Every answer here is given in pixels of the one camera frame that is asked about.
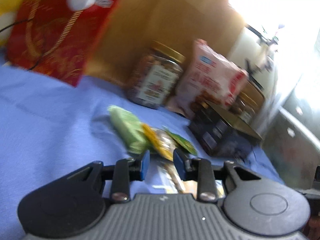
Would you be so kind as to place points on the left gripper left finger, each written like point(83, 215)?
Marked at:
point(126, 171)

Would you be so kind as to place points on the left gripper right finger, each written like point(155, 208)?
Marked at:
point(199, 170)

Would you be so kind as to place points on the green clear nut packet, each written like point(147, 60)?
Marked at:
point(183, 143)

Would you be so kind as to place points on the light green snack packet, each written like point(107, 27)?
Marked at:
point(129, 127)

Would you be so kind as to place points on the yellow clear nut packet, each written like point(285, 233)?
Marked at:
point(162, 143)

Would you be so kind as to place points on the dark sheep-print tin box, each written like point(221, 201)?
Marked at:
point(221, 133)

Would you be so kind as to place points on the blue tablecloth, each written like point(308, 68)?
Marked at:
point(50, 129)

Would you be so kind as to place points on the pink snack bag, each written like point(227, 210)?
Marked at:
point(210, 77)

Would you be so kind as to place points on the nut jar gold lid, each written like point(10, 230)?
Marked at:
point(155, 75)

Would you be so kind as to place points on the red gift box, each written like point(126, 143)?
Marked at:
point(56, 37)

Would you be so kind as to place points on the yellow plush toy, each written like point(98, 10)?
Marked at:
point(9, 9)

